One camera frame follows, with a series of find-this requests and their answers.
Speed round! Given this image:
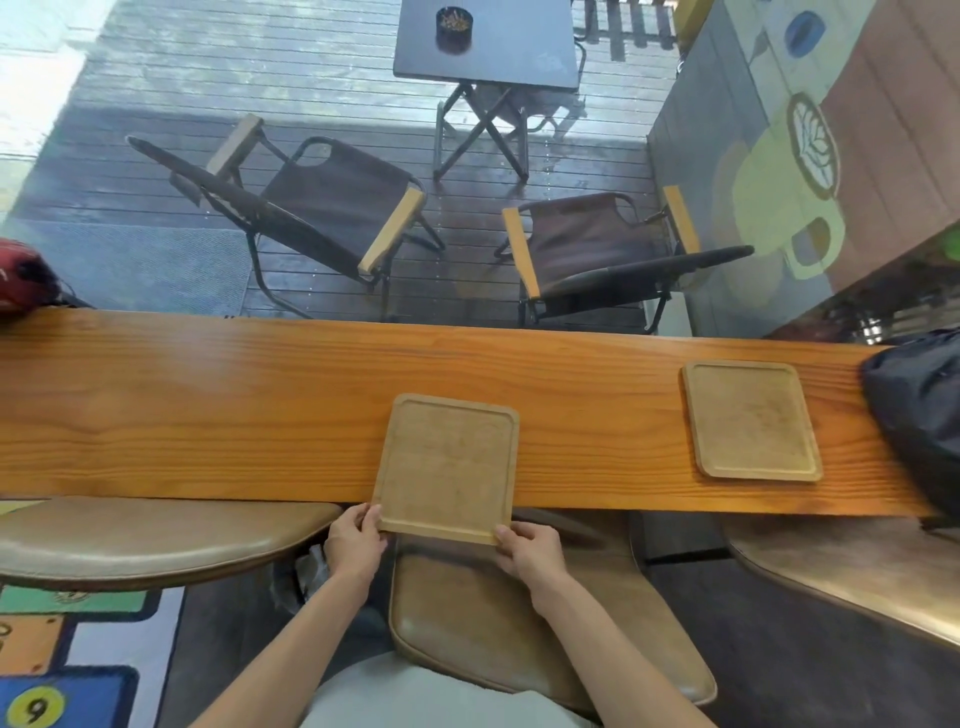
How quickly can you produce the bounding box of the black round ashtray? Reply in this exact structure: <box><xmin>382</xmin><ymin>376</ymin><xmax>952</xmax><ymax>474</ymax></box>
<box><xmin>435</xmin><ymin>5</ymin><xmax>474</xmax><ymax>52</ymax></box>

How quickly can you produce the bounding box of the black folding outdoor table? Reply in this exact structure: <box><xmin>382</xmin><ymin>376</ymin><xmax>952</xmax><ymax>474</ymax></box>
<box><xmin>392</xmin><ymin>0</ymin><xmax>583</xmax><ymax>183</ymax></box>

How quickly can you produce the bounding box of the person's left forearm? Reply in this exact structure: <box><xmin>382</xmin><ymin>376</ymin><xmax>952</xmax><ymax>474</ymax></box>
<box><xmin>191</xmin><ymin>573</ymin><xmax>376</xmax><ymax>728</ymax></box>

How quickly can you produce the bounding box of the black backpack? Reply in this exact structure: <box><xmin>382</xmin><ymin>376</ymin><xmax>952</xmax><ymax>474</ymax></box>
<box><xmin>860</xmin><ymin>328</ymin><xmax>960</xmax><ymax>523</ymax></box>

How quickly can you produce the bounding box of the black folding armchair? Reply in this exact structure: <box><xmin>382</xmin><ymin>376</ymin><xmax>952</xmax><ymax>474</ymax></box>
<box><xmin>125</xmin><ymin>113</ymin><xmax>448</xmax><ymax>320</ymax></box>

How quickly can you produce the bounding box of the person's grey shirt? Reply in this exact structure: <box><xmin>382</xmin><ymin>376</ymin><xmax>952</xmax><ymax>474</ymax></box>
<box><xmin>299</xmin><ymin>650</ymin><xmax>601</xmax><ymax>728</ymax></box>

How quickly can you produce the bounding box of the person's right hand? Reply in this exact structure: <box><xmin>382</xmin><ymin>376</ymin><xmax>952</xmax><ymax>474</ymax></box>
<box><xmin>493</xmin><ymin>521</ymin><xmax>572</xmax><ymax>610</ymax></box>

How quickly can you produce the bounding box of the colourful cartoon game rug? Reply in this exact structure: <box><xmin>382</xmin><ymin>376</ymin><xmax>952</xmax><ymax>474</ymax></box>
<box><xmin>0</xmin><ymin>583</ymin><xmax>187</xmax><ymax>728</ymax></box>

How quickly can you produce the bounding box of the brown folding armchair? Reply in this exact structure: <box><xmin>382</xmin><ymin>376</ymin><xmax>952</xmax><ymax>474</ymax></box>
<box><xmin>494</xmin><ymin>185</ymin><xmax>757</xmax><ymax>335</ymax></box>

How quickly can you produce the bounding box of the person's left hand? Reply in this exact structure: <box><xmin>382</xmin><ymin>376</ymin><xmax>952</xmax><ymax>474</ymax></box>
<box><xmin>323</xmin><ymin>502</ymin><xmax>390</xmax><ymax>591</ymax></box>

